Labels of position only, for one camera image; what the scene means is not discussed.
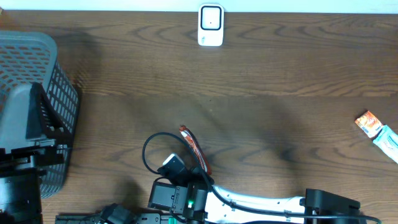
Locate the grey plastic mesh basket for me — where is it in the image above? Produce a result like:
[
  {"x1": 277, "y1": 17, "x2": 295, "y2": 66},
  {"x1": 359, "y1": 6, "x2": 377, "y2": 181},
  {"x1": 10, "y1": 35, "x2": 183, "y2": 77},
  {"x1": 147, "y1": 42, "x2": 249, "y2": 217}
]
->
[{"x1": 1, "y1": 30, "x2": 80, "y2": 198}]

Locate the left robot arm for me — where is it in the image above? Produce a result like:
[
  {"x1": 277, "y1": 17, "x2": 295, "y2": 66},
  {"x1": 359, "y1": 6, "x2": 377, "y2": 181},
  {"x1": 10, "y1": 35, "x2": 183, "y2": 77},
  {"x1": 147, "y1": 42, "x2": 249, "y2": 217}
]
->
[{"x1": 1, "y1": 83, "x2": 73, "y2": 223}]

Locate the small orange box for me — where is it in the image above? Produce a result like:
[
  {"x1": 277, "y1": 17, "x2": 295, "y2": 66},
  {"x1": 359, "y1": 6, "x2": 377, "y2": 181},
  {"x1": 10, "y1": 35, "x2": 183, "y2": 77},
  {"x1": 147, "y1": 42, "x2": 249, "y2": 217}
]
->
[{"x1": 354, "y1": 111, "x2": 384, "y2": 138}]

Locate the black mounting rail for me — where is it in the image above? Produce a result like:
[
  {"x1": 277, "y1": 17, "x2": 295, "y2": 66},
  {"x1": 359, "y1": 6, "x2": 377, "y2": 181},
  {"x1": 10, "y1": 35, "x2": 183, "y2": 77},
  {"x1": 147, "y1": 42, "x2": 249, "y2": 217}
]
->
[{"x1": 55, "y1": 203, "x2": 178, "y2": 224}]

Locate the teal wet wipes pack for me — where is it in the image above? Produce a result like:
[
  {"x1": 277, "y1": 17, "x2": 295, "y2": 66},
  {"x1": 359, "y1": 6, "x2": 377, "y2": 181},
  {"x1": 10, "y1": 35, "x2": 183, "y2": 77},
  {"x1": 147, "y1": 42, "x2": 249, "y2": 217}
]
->
[{"x1": 373, "y1": 125, "x2": 398, "y2": 163}]

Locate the red chocolate bar wrapper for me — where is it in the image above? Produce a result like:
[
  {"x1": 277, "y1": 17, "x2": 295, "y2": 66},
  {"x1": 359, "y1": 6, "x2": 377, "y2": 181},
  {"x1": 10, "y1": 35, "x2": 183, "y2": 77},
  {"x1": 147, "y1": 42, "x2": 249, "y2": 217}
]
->
[{"x1": 179, "y1": 125, "x2": 212, "y2": 175}]

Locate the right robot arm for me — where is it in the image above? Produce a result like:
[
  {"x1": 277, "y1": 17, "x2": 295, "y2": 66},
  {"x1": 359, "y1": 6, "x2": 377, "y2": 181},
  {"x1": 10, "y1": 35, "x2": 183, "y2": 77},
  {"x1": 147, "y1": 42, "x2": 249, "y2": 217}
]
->
[{"x1": 148, "y1": 167, "x2": 381, "y2": 223}]

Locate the white barcode scanner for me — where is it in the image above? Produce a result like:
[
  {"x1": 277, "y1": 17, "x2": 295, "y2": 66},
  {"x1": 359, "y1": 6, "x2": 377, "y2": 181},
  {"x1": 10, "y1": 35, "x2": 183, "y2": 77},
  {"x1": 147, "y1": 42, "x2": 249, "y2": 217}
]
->
[{"x1": 197, "y1": 3, "x2": 224, "y2": 47}]

